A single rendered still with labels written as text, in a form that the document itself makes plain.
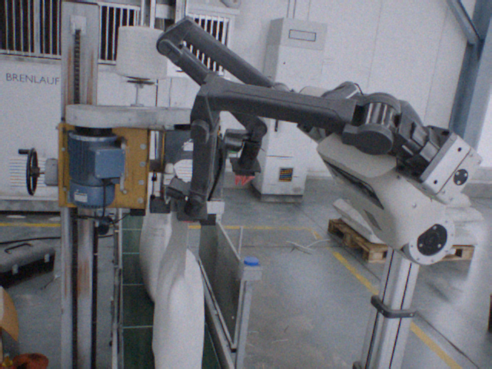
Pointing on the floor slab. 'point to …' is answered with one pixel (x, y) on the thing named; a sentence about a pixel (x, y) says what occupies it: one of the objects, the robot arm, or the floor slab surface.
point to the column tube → (88, 88)
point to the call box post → (244, 323)
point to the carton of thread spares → (7, 319)
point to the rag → (31, 361)
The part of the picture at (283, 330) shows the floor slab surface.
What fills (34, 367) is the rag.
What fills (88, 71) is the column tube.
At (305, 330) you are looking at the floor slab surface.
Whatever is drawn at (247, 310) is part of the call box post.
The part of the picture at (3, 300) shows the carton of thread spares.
